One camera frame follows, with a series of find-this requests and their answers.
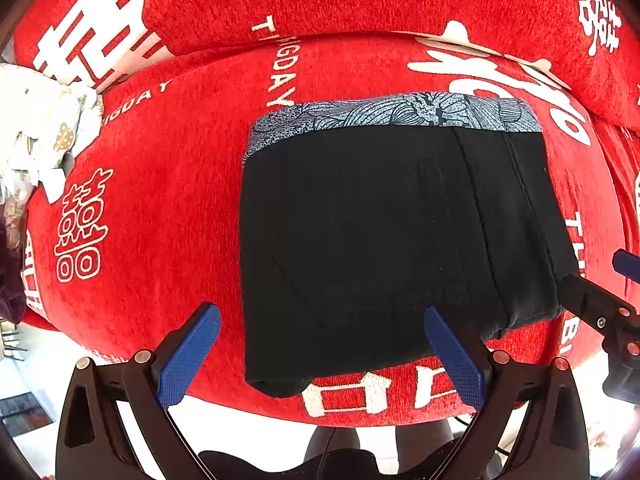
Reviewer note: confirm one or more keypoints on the floral white cloth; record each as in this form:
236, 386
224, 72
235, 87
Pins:
40, 125

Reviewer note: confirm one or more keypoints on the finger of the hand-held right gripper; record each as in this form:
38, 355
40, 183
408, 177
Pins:
629, 265
595, 305

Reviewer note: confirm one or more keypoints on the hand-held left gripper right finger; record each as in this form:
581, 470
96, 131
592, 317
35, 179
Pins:
457, 360

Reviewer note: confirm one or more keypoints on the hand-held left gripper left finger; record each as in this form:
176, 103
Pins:
187, 360

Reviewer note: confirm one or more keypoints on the red printed sofa cover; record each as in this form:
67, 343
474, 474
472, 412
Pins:
175, 185

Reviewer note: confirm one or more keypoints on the person's dark-clad leg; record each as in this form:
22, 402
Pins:
332, 442
422, 437

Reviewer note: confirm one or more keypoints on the black pants with patterned waistband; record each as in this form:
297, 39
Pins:
375, 235

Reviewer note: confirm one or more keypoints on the dark purple cloth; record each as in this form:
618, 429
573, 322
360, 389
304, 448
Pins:
10, 270

